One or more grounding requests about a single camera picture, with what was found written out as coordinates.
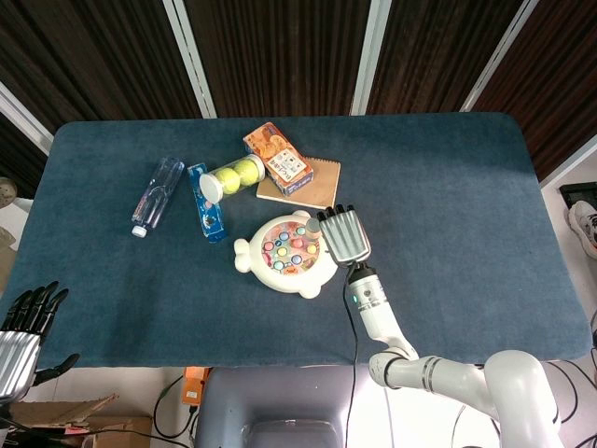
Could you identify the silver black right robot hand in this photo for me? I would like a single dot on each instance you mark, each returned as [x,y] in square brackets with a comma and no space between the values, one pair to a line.
[345,238]

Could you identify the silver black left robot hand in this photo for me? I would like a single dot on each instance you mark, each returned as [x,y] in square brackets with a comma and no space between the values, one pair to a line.
[18,345]

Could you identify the wooden toy hammer grey head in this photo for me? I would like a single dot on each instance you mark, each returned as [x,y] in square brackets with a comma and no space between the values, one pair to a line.
[311,228]

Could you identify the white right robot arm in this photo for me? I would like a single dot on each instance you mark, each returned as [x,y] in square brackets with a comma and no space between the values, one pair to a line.
[379,319]

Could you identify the white whack-a-mole toy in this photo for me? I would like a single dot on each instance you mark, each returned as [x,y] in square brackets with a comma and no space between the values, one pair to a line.
[285,281]

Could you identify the brown kraft notebook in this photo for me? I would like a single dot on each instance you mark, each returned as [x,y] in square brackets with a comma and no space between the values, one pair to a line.
[322,184]

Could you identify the blue fabric table mat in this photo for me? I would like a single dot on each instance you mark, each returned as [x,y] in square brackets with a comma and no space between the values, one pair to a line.
[420,210]

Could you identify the orange blue cookie box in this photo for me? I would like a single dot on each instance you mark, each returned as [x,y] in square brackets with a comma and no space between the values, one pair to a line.
[280,156]

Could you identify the brown cardboard box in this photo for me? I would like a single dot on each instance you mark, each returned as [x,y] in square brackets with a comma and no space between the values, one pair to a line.
[93,424]

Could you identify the yellow tennis ball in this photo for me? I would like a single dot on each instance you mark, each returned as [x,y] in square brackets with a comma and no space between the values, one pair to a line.
[227,181]
[245,169]

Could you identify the blue cookie snack package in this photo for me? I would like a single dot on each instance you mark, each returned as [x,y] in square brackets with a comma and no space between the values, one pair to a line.
[207,217]

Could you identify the clear tennis ball tube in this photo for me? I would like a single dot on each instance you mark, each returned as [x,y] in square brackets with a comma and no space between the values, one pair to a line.
[212,186]

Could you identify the orange power strip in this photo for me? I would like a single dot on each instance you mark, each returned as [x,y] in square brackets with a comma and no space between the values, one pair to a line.
[192,386]

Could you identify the grey robot torso base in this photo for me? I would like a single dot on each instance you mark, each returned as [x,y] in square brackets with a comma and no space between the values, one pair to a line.
[261,401]

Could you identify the clear plastic water bottle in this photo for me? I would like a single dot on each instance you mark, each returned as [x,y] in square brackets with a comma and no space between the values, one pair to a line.
[156,196]

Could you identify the black framed box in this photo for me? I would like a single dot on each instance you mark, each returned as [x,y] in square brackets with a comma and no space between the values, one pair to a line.
[580,192]

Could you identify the white grey sneaker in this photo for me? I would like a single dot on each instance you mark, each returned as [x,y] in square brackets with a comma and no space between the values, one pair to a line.
[585,224]

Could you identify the white partition frame post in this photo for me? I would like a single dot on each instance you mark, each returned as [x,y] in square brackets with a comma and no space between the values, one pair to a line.
[23,116]
[189,51]
[370,51]
[501,51]
[571,161]

